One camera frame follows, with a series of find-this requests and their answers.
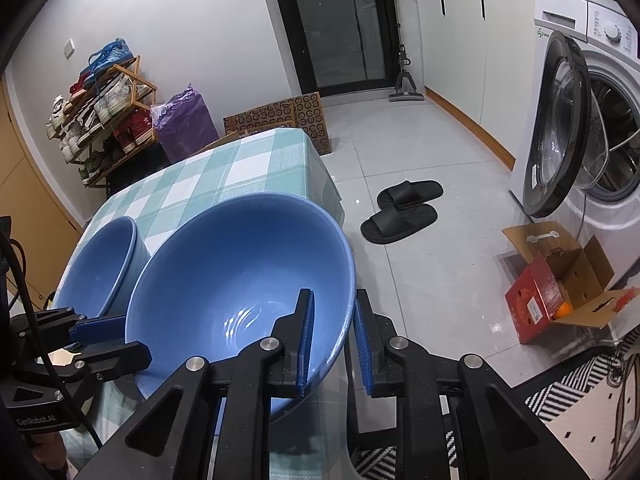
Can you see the black white striped rug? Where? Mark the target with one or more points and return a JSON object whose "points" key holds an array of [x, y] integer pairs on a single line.
{"points": [[565, 385]]}

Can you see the red cardboard box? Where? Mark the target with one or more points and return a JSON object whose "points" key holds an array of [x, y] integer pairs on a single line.
{"points": [[535, 290]]}

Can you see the white kitchen cabinet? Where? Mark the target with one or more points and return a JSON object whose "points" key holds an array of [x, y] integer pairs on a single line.
{"points": [[450, 50]]}

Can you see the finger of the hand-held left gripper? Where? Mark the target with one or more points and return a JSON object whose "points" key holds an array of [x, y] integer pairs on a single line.
{"points": [[120, 360], [100, 329]]}

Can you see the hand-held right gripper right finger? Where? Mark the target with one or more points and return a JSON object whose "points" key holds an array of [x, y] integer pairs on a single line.
{"points": [[361, 350]]}

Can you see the orange fruit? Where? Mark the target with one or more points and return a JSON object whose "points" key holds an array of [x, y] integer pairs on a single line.
{"points": [[562, 308]]}

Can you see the purple plastic bag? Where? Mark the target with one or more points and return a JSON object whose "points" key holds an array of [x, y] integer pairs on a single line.
{"points": [[185, 125]]}

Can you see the black slipper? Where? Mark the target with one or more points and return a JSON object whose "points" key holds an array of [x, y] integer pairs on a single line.
{"points": [[410, 194], [400, 225]]}

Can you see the patterned cardboard box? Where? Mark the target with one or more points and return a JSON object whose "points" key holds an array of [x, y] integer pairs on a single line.
{"points": [[310, 115]]}

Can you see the wooden door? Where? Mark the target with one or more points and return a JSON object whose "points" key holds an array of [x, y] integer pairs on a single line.
{"points": [[25, 170]]}

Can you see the wooden shoe rack with shoes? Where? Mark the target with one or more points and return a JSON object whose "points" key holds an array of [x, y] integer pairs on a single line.
{"points": [[110, 100]]}

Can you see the white washing machine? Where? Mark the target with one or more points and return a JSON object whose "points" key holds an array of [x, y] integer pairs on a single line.
{"points": [[565, 10]]}

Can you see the person's left hand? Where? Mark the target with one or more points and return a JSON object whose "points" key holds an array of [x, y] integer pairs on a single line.
{"points": [[50, 452]]}

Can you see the grey floor mop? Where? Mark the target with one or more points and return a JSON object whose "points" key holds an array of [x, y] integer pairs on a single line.
{"points": [[405, 85]]}

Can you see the black framed glass door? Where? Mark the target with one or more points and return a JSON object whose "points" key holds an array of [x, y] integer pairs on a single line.
{"points": [[340, 20]]}

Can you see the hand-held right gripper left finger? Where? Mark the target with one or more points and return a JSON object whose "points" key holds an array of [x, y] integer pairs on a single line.
{"points": [[306, 345]]}

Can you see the white wall switch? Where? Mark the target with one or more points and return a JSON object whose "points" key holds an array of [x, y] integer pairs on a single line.
{"points": [[69, 47]]}

